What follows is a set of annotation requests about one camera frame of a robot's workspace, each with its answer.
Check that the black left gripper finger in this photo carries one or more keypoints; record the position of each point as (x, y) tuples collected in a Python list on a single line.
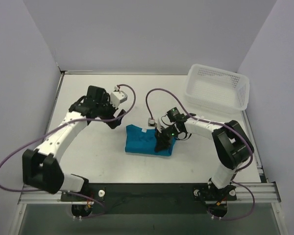
[(114, 124), (121, 114)]

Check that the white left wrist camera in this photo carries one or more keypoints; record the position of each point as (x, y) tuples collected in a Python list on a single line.
[(117, 97)]

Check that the aluminium mounting rail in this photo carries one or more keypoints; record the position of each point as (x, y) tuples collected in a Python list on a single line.
[(262, 192)]

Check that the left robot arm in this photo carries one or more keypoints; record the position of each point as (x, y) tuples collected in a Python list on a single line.
[(41, 166)]

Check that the white perforated plastic basket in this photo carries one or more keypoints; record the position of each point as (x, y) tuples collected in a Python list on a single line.
[(217, 89)]

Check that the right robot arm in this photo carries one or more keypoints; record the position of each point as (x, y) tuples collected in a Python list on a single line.
[(232, 145)]

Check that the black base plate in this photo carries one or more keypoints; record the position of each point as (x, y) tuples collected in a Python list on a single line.
[(147, 206)]

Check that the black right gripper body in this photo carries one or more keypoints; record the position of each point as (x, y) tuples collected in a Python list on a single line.
[(163, 134)]

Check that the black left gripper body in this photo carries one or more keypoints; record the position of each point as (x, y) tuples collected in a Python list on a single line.
[(111, 113)]

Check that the teal t shirt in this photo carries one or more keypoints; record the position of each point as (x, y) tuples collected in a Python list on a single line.
[(143, 141)]

